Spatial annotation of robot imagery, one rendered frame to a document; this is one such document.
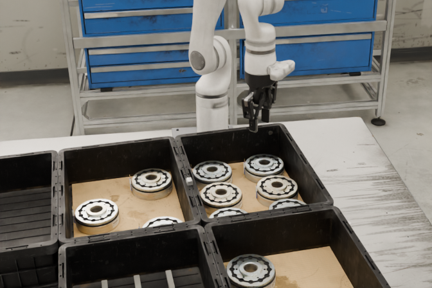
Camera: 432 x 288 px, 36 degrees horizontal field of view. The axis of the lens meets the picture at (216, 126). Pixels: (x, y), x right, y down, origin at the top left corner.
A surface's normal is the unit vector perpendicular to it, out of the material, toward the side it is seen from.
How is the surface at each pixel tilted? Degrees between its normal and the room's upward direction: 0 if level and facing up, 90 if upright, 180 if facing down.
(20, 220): 0
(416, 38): 90
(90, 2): 90
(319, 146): 0
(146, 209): 0
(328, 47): 90
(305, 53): 90
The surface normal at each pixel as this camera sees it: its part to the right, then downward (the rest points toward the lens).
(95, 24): 0.11, 0.46
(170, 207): -0.02, -0.88
